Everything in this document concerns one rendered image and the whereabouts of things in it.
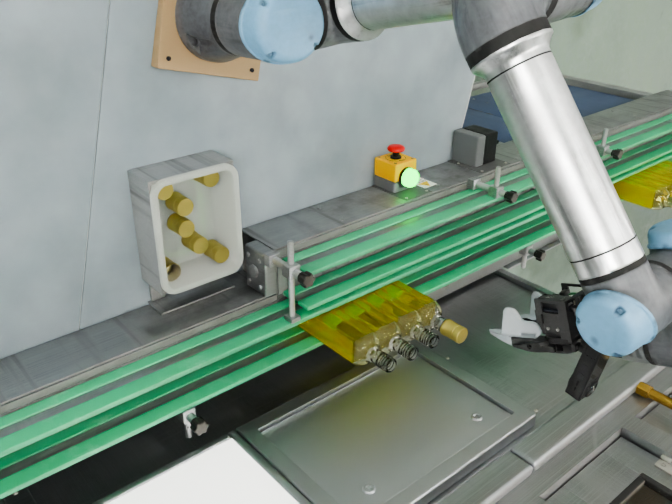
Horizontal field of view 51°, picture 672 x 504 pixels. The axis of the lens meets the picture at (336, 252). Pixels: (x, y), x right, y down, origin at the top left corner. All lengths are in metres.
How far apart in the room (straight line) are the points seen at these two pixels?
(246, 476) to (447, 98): 1.02
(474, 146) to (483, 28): 1.02
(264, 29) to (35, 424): 0.69
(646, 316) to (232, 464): 0.77
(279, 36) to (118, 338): 0.60
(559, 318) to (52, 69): 0.85
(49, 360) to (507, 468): 0.81
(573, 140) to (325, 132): 0.82
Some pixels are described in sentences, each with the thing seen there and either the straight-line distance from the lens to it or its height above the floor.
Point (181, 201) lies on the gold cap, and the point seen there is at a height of 0.81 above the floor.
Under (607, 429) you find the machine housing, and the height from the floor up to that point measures 1.42.
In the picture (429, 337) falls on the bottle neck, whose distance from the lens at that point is 1.37.
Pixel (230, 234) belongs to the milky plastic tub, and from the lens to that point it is 1.36.
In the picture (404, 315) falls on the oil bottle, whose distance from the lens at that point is 1.39.
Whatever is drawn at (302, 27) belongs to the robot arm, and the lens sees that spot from 1.12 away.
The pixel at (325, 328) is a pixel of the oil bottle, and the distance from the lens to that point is 1.37.
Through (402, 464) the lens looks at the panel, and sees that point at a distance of 1.30.
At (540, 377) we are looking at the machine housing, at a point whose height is 1.23.
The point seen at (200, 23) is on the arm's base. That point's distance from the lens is 1.21.
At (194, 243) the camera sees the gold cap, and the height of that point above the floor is 0.81.
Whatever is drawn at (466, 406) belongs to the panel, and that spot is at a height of 1.21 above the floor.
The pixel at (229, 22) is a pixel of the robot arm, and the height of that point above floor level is 0.91.
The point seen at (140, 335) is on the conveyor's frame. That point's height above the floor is 0.84.
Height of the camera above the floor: 1.87
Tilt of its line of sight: 42 degrees down
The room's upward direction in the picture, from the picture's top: 119 degrees clockwise
